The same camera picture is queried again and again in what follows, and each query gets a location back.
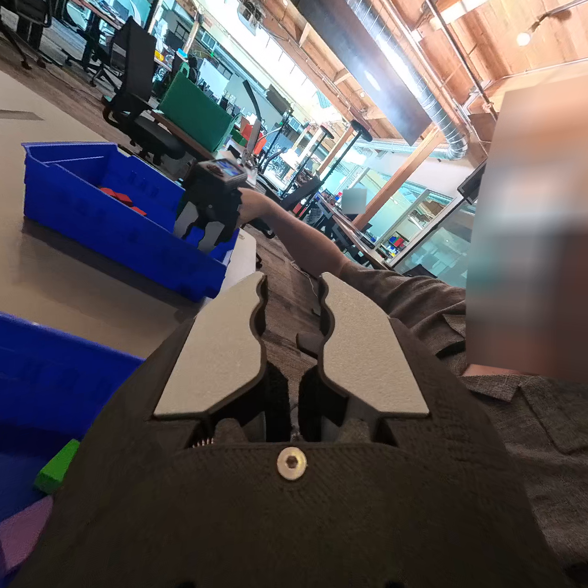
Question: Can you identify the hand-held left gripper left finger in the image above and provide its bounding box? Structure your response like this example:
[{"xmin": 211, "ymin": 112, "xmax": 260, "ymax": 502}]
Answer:
[{"xmin": 153, "ymin": 272, "xmax": 268, "ymax": 420}]

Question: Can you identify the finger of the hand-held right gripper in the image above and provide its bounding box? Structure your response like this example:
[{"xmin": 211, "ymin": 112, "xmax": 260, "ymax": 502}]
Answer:
[
  {"xmin": 174, "ymin": 202, "xmax": 200, "ymax": 239},
  {"xmin": 198, "ymin": 220, "xmax": 227, "ymax": 254}
]

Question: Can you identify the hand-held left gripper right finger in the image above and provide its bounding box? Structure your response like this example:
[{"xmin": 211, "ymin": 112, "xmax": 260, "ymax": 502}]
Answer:
[{"xmin": 317, "ymin": 272, "xmax": 431, "ymax": 442}]

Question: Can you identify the blue plastic bin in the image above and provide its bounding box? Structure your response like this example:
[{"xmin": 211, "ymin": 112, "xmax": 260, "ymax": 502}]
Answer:
[
  {"xmin": 21, "ymin": 141, "xmax": 240, "ymax": 304},
  {"xmin": 0, "ymin": 312, "xmax": 145, "ymax": 588}
]

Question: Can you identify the green partition board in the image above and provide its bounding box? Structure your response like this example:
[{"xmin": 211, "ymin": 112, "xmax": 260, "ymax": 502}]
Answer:
[{"xmin": 158, "ymin": 73, "xmax": 235, "ymax": 152}]

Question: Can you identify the green cube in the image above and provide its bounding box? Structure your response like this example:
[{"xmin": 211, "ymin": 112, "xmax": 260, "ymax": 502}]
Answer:
[{"xmin": 34, "ymin": 439, "xmax": 81, "ymax": 494}]

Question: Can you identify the purple cube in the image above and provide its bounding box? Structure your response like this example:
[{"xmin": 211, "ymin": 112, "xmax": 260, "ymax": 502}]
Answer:
[{"xmin": 0, "ymin": 496, "xmax": 53, "ymax": 575}]

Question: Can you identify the wall-mounted black screen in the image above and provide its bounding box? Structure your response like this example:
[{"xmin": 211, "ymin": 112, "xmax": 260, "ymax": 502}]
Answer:
[{"xmin": 457, "ymin": 161, "xmax": 488, "ymax": 205}]

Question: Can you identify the metal ventilation duct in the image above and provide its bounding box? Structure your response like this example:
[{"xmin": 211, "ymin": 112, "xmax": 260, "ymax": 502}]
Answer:
[{"xmin": 347, "ymin": 0, "xmax": 469, "ymax": 161}]

